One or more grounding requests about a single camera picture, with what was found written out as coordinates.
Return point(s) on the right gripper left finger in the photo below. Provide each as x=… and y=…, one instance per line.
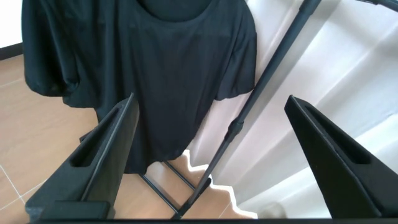
x=102, y=165

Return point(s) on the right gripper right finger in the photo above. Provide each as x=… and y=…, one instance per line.
x=329, y=161

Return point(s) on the black garment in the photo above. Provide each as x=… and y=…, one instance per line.
x=171, y=77

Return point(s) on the black clothes rack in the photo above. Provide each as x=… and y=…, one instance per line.
x=267, y=71

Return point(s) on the beige curtain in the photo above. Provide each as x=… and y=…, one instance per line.
x=326, y=62

